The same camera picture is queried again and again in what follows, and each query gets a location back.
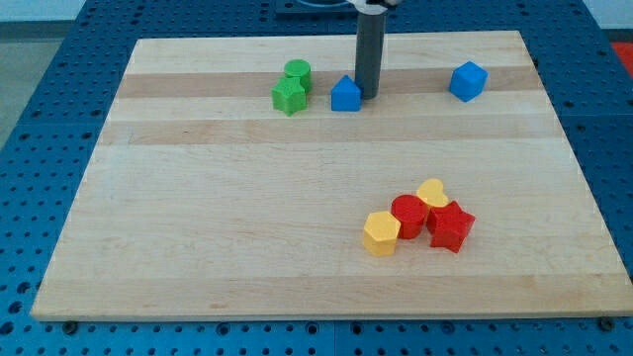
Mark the green star block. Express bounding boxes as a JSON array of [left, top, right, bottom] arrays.
[[271, 76, 308, 116]]

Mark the red cylinder block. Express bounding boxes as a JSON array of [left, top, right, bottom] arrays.
[[391, 195, 428, 239]]

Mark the blue cube block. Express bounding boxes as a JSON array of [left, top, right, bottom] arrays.
[[449, 61, 489, 102]]

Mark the yellow hexagon block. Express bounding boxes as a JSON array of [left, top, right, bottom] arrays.
[[362, 211, 401, 257]]

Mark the wooden board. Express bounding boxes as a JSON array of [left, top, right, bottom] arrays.
[[31, 31, 632, 321]]

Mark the yellow heart block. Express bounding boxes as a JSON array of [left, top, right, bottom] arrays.
[[415, 178, 449, 208]]

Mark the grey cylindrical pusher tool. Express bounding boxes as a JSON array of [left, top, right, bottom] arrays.
[[354, 13, 386, 100]]

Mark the red star block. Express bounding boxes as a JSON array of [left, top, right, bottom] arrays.
[[426, 201, 476, 253]]

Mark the green cylinder block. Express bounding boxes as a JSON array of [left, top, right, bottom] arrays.
[[284, 58, 312, 93]]

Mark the blue house-shaped block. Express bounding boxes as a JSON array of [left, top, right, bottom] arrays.
[[330, 75, 361, 112]]

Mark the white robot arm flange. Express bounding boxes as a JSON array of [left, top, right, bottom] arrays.
[[347, 0, 404, 16]]

